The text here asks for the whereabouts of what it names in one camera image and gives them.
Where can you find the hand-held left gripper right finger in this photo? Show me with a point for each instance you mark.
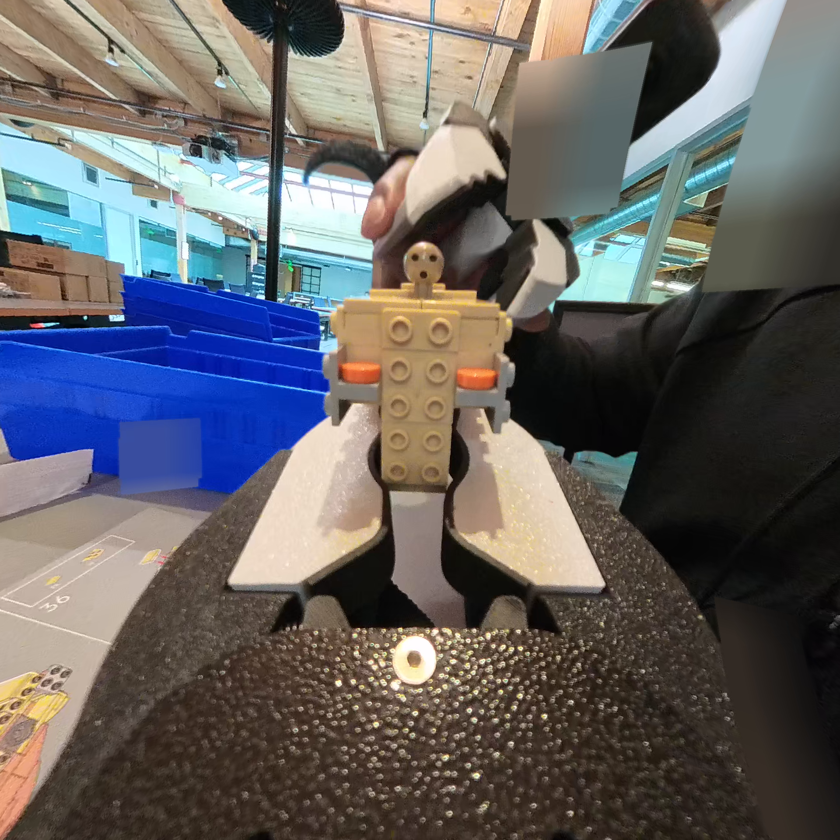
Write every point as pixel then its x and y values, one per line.
pixel 532 525

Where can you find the tan brick model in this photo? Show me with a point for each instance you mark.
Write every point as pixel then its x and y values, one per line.
pixel 418 381

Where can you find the grey desk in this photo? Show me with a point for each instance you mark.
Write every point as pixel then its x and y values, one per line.
pixel 171 505

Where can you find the grey instruction booklet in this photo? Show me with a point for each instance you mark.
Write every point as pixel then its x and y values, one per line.
pixel 66 617

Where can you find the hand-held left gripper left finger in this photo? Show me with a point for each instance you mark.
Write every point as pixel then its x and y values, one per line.
pixel 309 525

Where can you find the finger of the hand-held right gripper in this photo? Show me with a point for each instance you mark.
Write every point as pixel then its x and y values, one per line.
pixel 549 276
pixel 453 164

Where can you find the blue plastic bin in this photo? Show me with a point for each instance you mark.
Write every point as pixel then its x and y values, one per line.
pixel 171 394
pixel 223 313

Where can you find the black ceiling projector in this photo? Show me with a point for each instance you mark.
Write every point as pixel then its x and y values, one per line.
pixel 214 146

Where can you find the person's right hand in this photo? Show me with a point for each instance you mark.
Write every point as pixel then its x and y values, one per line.
pixel 387 230

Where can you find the person's black jacket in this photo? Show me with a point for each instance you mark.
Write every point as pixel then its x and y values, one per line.
pixel 761 446

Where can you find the black pole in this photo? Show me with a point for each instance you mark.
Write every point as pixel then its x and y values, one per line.
pixel 278 131

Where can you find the brown cardboard box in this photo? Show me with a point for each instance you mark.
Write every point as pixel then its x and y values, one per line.
pixel 59 269

